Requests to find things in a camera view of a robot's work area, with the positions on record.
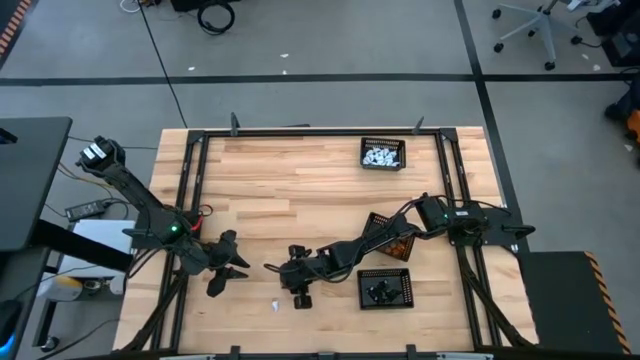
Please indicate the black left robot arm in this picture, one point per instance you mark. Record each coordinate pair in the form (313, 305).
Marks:
(145, 200)

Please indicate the black power adapter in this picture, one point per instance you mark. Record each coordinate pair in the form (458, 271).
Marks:
(85, 210)

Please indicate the black desk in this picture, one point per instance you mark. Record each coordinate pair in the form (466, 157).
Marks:
(30, 175)

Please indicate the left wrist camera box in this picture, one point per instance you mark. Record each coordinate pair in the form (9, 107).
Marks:
(230, 240)

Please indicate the tape roll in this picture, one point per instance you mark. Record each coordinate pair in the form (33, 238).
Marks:
(92, 285)

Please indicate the black equipment case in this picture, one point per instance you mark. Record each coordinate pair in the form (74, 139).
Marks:
(622, 45)

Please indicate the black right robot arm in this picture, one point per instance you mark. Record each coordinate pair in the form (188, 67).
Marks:
(365, 245)

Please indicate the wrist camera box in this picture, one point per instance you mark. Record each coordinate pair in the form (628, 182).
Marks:
(230, 240)
(297, 251)

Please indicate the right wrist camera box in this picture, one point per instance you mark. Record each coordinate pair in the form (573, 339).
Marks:
(297, 251)

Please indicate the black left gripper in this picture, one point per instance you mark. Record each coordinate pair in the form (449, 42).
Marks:
(215, 260)

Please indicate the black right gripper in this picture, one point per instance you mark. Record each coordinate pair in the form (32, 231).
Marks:
(300, 275)

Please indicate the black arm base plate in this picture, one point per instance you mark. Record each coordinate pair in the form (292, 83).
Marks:
(135, 232)
(520, 232)

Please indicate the black stand with caster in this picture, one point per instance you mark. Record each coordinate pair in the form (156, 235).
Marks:
(47, 325)

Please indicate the yellow white container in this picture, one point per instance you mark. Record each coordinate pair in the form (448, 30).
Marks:
(62, 287)

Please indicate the white light strip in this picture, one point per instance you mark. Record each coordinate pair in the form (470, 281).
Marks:
(185, 357)
(465, 356)

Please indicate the grey office chair base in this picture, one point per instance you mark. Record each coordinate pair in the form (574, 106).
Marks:
(542, 22)

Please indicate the black slotted plastic basket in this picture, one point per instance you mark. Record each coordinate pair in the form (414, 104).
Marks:
(382, 141)
(400, 277)
(375, 220)

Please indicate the black upright frame post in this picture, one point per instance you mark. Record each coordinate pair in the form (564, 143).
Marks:
(411, 351)
(234, 352)
(234, 123)
(418, 125)

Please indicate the black platform hazard stripe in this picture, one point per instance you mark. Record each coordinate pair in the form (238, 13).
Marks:
(560, 300)

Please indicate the black box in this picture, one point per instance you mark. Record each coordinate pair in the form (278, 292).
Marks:
(187, 4)

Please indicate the black mat orange stripe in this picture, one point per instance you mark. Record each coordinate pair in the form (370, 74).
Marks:
(10, 20)

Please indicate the white flat box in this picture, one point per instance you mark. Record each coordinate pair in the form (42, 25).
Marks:
(107, 231)

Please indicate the red tape tag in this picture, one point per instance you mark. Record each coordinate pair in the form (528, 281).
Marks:
(199, 222)

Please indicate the black desk crossbar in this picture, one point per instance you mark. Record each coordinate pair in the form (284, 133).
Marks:
(85, 247)

